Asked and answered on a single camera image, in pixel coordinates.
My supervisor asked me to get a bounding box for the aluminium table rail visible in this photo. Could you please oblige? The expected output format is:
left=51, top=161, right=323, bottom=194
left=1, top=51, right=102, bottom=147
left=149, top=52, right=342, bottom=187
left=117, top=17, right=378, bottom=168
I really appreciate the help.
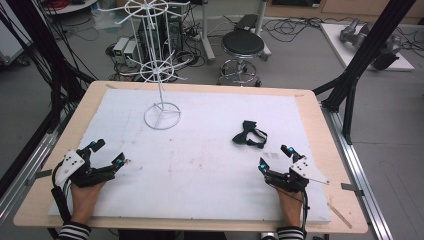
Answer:
left=0, top=109, right=73, bottom=223
left=320, top=101, right=395, bottom=240

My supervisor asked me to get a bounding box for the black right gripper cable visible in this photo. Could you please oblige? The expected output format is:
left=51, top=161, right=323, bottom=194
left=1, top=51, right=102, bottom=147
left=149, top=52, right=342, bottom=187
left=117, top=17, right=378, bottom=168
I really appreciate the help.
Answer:
left=270, top=184, right=310, bottom=240

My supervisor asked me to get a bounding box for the white floor board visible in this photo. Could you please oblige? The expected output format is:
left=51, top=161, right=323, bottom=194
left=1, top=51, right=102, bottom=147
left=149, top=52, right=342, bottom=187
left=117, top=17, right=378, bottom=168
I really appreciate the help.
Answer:
left=319, top=22, right=416, bottom=72

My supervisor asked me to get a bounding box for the person's left hand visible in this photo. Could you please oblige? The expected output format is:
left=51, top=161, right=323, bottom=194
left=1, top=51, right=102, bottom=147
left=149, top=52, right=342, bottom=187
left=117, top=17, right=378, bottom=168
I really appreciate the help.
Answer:
left=69, top=181, right=106, bottom=225

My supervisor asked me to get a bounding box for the black metal frame strut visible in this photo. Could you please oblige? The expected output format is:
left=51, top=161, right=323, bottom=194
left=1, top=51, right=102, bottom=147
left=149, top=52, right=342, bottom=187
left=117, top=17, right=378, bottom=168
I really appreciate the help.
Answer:
left=312, top=0, right=418, bottom=145
left=0, top=0, right=96, bottom=198

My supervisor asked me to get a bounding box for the white foam board mat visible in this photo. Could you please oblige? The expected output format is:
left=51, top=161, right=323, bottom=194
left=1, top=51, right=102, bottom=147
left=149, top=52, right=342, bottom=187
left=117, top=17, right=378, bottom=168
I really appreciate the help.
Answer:
left=48, top=87, right=333, bottom=225

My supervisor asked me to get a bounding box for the grey bench power supply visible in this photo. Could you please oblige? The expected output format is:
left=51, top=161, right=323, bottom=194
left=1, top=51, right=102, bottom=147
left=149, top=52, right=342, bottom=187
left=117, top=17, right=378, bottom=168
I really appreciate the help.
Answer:
left=123, top=39, right=138, bottom=67
left=112, top=36, right=130, bottom=58

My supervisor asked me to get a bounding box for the grey metal clamp bracket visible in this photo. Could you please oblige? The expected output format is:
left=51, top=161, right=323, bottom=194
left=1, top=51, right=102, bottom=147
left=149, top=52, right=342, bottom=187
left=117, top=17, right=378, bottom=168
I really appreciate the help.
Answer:
left=25, top=168, right=54, bottom=187
left=340, top=182, right=366, bottom=198

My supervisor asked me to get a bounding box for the white wire display rack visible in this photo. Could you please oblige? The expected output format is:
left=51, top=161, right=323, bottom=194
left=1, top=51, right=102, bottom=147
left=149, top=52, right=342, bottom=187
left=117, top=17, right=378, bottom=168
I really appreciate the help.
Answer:
left=98, top=0, right=192, bottom=131

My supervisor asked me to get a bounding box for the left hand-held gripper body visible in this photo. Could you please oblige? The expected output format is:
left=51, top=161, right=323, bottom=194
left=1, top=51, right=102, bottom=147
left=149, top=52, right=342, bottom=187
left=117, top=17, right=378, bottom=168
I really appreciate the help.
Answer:
left=54, top=148, right=118, bottom=188

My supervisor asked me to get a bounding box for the person's right hand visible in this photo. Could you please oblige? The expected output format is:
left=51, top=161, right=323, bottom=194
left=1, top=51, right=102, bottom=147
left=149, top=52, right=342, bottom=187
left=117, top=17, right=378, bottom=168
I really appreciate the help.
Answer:
left=274, top=187, right=304, bottom=230

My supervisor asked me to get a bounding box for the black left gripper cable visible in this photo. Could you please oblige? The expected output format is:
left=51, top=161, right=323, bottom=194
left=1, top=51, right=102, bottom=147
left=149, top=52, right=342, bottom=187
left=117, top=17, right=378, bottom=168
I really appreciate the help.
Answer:
left=50, top=160, right=73, bottom=225

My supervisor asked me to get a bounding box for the grey metal table leg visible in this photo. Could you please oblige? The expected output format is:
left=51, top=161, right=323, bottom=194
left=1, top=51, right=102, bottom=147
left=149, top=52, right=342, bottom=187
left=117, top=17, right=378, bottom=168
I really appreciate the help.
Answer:
left=199, top=0, right=217, bottom=65

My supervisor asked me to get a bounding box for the black round stool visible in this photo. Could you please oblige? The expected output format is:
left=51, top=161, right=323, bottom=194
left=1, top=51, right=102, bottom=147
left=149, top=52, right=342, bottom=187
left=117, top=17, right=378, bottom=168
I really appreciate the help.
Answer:
left=216, top=29, right=267, bottom=88

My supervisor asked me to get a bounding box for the black bow tie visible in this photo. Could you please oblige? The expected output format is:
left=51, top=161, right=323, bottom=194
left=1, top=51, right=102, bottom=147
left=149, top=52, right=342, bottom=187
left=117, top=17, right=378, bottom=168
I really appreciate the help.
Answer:
left=231, top=119, right=269, bottom=150

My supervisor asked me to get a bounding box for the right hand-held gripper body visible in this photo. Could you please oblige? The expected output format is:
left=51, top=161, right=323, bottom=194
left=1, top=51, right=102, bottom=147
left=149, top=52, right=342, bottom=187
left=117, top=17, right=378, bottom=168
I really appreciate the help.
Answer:
left=264, top=156, right=331, bottom=194

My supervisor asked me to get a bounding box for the thin wooden stick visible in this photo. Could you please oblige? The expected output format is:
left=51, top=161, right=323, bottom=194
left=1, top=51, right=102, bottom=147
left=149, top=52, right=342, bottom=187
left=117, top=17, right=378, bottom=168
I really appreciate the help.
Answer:
left=327, top=201, right=353, bottom=230

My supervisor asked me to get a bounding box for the black computer tower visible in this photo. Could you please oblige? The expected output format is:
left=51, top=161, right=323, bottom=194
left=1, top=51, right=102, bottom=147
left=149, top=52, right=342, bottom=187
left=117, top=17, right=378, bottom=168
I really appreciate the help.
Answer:
left=137, top=11, right=185, bottom=56

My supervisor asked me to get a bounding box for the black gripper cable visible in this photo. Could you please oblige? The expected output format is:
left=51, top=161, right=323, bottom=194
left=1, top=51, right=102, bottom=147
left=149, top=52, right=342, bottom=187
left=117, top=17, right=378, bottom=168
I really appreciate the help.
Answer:
left=50, top=160, right=73, bottom=225
left=270, top=184, right=310, bottom=240

